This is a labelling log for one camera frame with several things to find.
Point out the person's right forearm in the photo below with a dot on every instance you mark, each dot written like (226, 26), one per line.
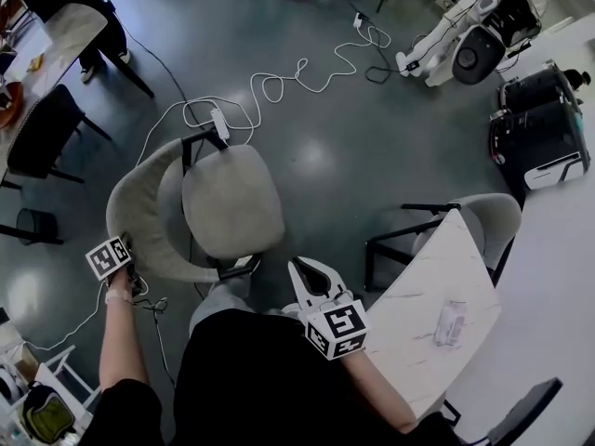
(376, 384)

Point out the clear plastic packet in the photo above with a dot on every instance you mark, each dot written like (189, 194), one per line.
(450, 323)

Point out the white shell backpack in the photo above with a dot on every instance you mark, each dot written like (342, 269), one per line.
(479, 54)

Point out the person's black shirt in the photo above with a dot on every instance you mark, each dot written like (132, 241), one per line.
(260, 379)

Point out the yellow green bag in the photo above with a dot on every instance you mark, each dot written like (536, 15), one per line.
(48, 414)

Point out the grey rectangular table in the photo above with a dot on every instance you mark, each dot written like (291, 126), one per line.
(65, 35)

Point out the black chair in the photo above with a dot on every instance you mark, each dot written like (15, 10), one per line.
(46, 133)

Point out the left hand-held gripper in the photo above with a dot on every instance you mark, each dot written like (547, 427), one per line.
(108, 258)

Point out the white marble square table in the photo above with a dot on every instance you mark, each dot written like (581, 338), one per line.
(418, 295)

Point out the black and white machine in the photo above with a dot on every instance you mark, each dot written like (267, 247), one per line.
(534, 151)
(539, 88)

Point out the person's left forearm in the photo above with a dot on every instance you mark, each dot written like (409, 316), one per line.
(118, 342)

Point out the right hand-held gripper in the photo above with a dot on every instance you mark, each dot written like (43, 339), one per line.
(339, 328)

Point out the white power strip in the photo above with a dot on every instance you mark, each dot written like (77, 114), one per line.
(358, 20)

